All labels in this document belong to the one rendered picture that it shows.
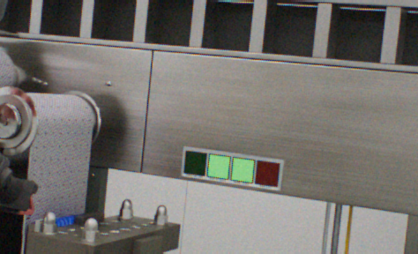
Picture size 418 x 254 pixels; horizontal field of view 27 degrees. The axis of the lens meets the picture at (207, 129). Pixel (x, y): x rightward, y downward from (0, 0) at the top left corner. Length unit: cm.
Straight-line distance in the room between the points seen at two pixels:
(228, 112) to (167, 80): 17
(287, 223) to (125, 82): 243
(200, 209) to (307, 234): 60
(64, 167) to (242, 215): 261
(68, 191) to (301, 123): 55
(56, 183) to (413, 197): 78
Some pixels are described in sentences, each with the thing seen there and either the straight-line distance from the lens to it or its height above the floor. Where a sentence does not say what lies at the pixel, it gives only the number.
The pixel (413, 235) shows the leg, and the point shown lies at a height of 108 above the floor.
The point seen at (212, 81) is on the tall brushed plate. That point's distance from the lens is 201.
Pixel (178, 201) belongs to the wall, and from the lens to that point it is 465.
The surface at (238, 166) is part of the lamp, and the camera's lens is 198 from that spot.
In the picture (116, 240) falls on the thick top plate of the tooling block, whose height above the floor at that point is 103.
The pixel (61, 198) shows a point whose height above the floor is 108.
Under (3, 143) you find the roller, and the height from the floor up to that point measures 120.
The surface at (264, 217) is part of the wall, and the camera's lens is 447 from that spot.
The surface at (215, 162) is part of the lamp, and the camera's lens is 200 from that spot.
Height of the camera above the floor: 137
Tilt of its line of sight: 3 degrees down
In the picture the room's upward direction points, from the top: 6 degrees clockwise
